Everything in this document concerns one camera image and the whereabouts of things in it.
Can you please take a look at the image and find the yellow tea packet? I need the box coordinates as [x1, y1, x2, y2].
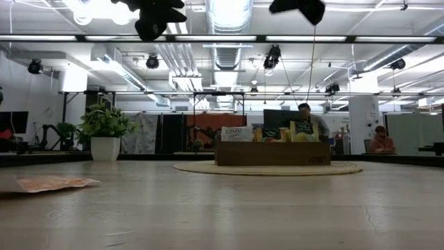
[279, 127, 295, 143]

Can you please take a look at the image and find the wooden tea organizer box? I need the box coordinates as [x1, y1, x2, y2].
[214, 133, 331, 167]

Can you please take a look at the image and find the background black frame stand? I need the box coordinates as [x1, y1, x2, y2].
[191, 90, 246, 143]

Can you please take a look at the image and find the black beam with light strips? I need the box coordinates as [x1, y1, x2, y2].
[0, 33, 444, 44]

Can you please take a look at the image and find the green plant in white pot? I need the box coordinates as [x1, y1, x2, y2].
[78, 95, 139, 163]

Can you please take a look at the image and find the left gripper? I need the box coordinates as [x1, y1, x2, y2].
[110, 0, 188, 42]

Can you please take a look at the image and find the small background potted plant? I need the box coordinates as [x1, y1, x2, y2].
[55, 122, 80, 151]

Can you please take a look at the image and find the black computer monitor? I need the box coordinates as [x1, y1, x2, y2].
[262, 109, 302, 130]
[0, 110, 29, 135]

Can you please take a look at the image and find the silver ceiling air duct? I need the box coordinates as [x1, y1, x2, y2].
[204, 0, 254, 70]

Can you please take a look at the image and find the person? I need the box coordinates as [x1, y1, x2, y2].
[368, 125, 396, 155]
[297, 102, 331, 138]

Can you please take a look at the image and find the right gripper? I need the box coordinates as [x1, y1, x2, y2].
[268, 0, 326, 26]

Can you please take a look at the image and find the orange partition panel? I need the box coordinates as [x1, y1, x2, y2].
[186, 113, 248, 140]

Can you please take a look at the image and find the round woven placemat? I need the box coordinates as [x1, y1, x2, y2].
[173, 161, 364, 177]

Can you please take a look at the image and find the green tea packet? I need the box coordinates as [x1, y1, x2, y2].
[289, 119, 320, 144]

